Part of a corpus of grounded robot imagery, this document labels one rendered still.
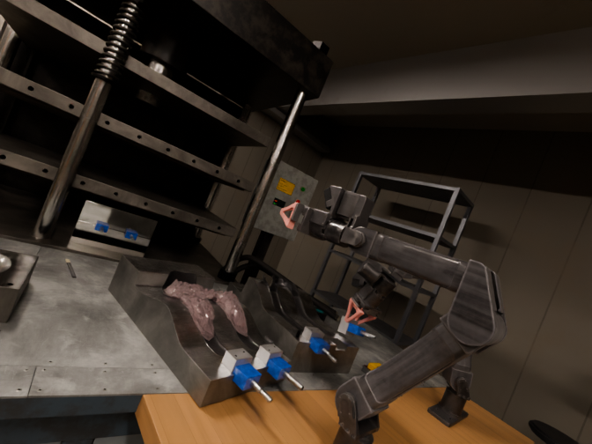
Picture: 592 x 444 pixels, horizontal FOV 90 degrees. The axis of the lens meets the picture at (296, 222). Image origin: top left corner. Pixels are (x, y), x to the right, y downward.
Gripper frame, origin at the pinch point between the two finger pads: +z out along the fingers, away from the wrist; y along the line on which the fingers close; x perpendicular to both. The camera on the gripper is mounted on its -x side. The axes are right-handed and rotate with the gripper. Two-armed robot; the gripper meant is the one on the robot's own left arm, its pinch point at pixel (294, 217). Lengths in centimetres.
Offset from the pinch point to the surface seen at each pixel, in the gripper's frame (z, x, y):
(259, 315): 10.2, 34.3, -10.8
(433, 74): 64, -143, -136
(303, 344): -11.4, 31.9, -10.2
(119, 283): 26, 35, 29
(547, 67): -6, -138, -136
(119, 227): 74, 30, 22
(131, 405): -13, 43, 31
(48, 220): 73, 34, 44
